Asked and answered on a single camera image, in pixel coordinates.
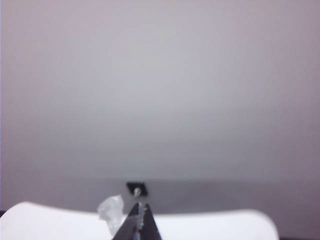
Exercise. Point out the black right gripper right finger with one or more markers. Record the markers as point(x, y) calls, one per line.
point(150, 225)

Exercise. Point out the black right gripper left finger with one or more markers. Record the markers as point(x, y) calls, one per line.
point(130, 225)

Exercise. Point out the crumpled clear tape wad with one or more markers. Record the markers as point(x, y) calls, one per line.
point(111, 212)

